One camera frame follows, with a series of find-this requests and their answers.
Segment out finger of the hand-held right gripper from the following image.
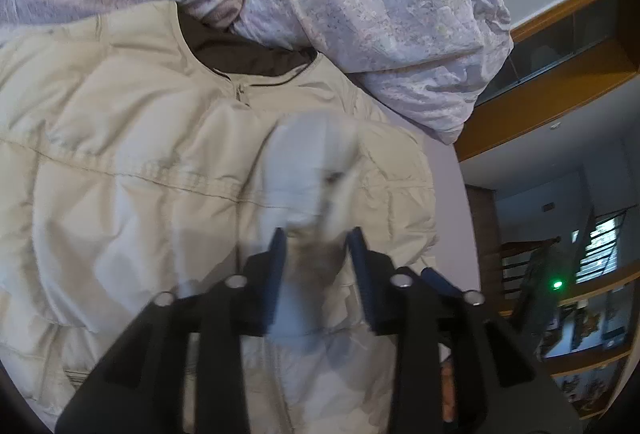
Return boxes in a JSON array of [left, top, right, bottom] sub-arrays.
[[421, 267, 463, 297]]

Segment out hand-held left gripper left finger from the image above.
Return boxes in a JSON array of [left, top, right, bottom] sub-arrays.
[[54, 228, 288, 434]]

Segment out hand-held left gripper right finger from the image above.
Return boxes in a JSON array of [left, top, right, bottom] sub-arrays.
[[346, 227, 585, 434]]

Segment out beige puffer jacket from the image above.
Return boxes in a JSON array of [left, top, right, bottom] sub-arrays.
[[0, 0, 441, 434]]

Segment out wooden stair railing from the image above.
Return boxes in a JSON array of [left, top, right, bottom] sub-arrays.
[[500, 236, 561, 315]]

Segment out brown wooden panel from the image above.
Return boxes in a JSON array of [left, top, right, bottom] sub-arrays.
[[465, 184, 503, 315]]

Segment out wooden bookshelf with books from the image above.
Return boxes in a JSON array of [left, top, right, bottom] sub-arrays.
[[537, 264, 640, 420]]

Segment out window with blinds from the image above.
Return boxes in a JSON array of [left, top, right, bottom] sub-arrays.
[[575, 209, 628, 285]]

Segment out wooden framed glass partition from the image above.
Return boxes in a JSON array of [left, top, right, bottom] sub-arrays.
[[455, 0, 640, 162]]

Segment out lilac patterned duvet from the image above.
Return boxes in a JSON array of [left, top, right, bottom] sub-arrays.
[[0, 0, 516, 146]]

